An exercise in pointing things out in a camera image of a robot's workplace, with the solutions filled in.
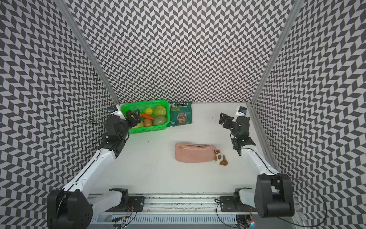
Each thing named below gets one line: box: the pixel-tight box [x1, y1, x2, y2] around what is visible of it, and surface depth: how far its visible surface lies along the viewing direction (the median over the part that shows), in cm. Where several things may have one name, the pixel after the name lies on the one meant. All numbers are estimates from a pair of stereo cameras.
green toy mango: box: [153, 115, 168, 126], surface depth 101 cm
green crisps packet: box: [166, 101, 193, 128], surface depth 112 cm
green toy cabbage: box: [152, 105, 167, 116], surface depth 107 cm
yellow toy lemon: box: [144, 107, 153, 115], surface depth 110 cm
